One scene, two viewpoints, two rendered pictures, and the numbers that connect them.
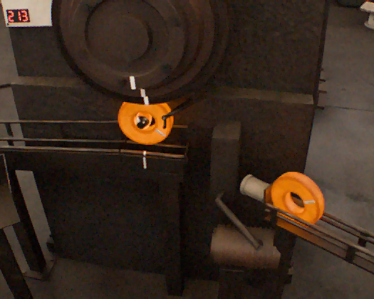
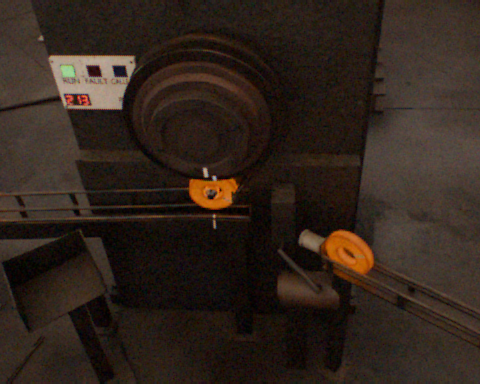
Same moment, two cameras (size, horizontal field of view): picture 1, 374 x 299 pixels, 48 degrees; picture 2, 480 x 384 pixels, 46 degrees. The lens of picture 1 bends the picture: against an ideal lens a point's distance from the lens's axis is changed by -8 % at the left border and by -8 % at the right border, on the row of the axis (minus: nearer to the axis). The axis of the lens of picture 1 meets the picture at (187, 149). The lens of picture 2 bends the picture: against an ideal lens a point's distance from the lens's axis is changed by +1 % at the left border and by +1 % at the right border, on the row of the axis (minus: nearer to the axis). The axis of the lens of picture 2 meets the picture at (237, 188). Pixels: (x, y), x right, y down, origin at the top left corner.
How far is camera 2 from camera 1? 66 cm
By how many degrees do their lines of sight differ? 7
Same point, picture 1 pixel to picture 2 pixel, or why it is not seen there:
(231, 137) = (288, 201)
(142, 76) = (214, 167)
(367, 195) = (433, 214)
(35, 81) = (100, 156)
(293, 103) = (341, 166)
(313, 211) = (364, 263)
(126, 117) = (196, 189)
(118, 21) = (191, 129)
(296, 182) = (346, 241)
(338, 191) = (399, 211)
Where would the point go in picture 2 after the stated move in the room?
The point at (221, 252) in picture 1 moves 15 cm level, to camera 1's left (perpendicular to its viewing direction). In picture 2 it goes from (286, 297) to (243, 301)
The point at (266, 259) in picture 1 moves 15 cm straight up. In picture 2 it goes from (327, 301) to (330, 273)
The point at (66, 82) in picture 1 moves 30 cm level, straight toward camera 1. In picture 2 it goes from (134, 157) to (158, 215)
